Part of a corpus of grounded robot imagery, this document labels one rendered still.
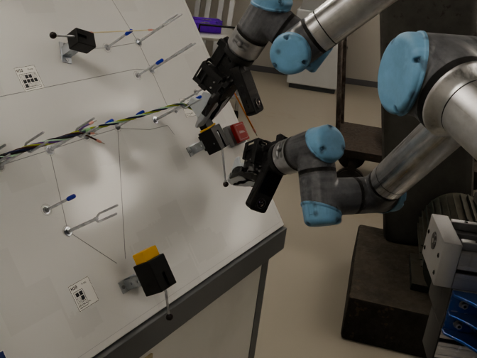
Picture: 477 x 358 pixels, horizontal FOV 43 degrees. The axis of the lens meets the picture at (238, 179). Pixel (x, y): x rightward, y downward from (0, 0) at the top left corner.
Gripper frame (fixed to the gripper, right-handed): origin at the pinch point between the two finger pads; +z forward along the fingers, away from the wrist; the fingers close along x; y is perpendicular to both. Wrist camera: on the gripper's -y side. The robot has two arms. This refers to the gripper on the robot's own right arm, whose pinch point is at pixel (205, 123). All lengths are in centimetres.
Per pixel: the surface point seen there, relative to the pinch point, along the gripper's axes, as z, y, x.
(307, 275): 121, -52, -141
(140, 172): 7.7, 0.3, 20.0
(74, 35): -10.9, 25.1, 24.7
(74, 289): 13, -11, 50
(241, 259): 19.9, -27.4, 3.8
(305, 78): 226, 87, -572
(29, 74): -3.6, 24.8, 34.1
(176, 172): 9.3, -3.4, 9.5
